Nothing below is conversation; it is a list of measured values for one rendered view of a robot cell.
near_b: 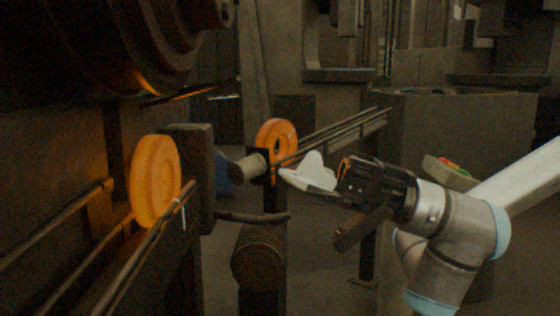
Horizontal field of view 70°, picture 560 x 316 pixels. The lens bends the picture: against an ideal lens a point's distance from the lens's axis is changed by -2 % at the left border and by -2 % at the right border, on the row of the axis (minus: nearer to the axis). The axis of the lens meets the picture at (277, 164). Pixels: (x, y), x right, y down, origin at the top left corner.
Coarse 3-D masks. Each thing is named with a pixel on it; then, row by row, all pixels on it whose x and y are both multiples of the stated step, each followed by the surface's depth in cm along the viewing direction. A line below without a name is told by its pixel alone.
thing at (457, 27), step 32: (480, 0) 362; (512, 0) 341; (544, 0) 303; (480, 32) 368; (512, 32) 349; (544, 32) 349; (512, 64) 382; (544, 64) 351; (544, 96) 356; (544, 128) 364
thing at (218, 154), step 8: (216, 152) 289; (216, 160) 269; (224, 160) 273; (216, 168) 270; (224, 168) 272; (216, 176) 271; (224, 176) 273; (216, 184) 273; (224, 184) 274; (216, 192) 274; (224, 192) 290
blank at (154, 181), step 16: (144, 144) 62; (160, 144) 63; (144, 160) 60; (160, 160) 63; (176, 160) 71; (144, 176) 59; (160, 176) 63; (176, 176) 71; (144, 192) 59; (160, 192) 63; (176, 192) 72; (144, 208) 60; (160, 208) 64; (176, 208) 72; (144, 224) 63
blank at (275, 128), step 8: (272, 120) 108; (280, 120) 108; (264, 128) 105; (272, 128) 105; (280, 128) 108; (288, 128) 111; (264, 136) 104; (272, 136) 106; (280, 136) 109; (288, 136) 111; (296, 136) 114; (256, 144) 105; (264, 144) 104; (272, 144) 106; (280, 144) 114; (288, 144) 112; (296, 144) 115; (272, 152) 107; (280, 152) 113; (288, 152) 113; (272, 160) 107; (288, 160) 113; (272, 168) 108; (288, 168) 114
